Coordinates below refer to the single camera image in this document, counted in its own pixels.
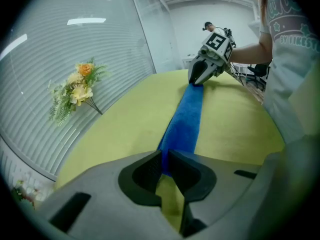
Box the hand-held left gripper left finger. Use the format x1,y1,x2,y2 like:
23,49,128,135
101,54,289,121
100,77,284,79
36,150,181,240

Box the person's right forearm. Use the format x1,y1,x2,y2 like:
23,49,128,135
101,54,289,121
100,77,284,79
229,31,273,65

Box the blue towel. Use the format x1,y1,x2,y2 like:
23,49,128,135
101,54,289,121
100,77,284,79
156,82,206,177

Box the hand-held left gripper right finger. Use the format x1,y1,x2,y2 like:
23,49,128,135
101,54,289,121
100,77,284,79
167,148,267,239

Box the person's grey printed shirt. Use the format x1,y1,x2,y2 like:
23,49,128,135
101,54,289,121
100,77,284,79
258,0,320,145

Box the green cloth covered table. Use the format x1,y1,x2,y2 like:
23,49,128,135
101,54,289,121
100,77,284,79
53,68,286,232

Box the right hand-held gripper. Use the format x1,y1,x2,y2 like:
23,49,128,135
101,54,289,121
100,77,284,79
188,31,234,86

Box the white window blinds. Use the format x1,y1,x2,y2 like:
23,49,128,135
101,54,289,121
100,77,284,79
0,0,173,185

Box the orange yellow flower bouquet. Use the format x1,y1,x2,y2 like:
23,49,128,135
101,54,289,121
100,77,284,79
47,56,112,127

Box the white flower pot plant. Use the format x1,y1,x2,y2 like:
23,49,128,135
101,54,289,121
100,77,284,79
9,177,55,211

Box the black office chair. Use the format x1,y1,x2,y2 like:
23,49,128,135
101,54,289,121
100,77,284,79
247,62,272,84

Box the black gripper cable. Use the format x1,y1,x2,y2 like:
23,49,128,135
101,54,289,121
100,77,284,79
226,61,245,86

